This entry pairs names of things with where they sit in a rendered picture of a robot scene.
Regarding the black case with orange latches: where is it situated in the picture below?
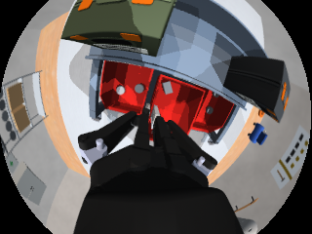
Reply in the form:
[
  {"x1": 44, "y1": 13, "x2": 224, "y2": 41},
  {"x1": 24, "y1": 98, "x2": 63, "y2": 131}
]
[{"x1": 223, "y1": 56, "x2": 291, "y2": 123}]

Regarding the dark green case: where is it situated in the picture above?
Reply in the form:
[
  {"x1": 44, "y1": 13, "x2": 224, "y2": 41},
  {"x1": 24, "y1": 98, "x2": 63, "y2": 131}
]
[{"x1": 60, "y1": 0, "x2": 176, "y2": 57}]

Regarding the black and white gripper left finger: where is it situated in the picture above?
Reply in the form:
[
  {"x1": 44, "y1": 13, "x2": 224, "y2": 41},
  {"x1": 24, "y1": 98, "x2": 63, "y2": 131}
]
[{"x1": 78, "y1": 103, "x2": 151, "y2": 174}]

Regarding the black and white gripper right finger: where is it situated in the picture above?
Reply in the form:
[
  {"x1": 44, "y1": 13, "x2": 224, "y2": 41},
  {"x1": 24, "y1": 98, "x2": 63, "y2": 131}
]
[{"x1": 151, "y1": 105, "x2": 217, "y2": 177}]

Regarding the dark grey metal shelf rack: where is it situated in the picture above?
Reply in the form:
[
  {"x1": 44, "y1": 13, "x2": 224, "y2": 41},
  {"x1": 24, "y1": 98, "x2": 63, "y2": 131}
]
[{"x1": 85, "y1": 0, "x2": 268, "y2": 145}]

